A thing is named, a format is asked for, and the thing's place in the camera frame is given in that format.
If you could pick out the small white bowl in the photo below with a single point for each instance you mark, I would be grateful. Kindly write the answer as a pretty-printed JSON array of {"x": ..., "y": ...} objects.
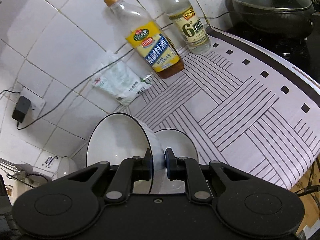
[{"x": 182, "y": 146}]

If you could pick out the black wok with lid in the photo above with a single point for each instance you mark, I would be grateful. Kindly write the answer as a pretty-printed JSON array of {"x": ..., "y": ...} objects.
[{"x": 291, "y": 18}]

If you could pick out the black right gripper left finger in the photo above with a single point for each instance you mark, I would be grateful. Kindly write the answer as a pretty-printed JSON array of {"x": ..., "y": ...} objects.
[{"x": 129, "y": 171}]

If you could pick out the striped table mat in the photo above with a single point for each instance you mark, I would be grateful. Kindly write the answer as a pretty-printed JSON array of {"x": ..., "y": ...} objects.
[{"x": 242, "y": 105}]

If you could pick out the clear vinegar bottle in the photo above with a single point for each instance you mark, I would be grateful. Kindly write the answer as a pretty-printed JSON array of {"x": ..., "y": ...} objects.
[{"x": 183, "y": 16}]

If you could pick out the black power adapter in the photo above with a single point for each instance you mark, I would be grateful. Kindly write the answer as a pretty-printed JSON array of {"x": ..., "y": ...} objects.
[{"x": 21, "y": 109}]

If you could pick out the white wall socket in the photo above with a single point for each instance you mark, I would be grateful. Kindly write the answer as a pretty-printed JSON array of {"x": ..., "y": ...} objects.
[{"x": 37, "y": 103}]

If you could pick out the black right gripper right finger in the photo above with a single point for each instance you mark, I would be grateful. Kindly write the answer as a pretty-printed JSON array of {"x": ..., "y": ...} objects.
[{"x": 188, "y": 171}]

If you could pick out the yellow label oil bottle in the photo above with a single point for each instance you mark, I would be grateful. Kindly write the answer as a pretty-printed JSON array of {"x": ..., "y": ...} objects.
[{"x": 146, "y": 38}]

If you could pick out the white ribbed bowl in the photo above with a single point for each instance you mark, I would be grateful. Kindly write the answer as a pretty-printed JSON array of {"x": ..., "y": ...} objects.
[{"x": 120, "y": 136}]

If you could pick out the white salt bag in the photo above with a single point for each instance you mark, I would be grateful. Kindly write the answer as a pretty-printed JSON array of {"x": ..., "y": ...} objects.
[{"x": 118, "y": 80}]

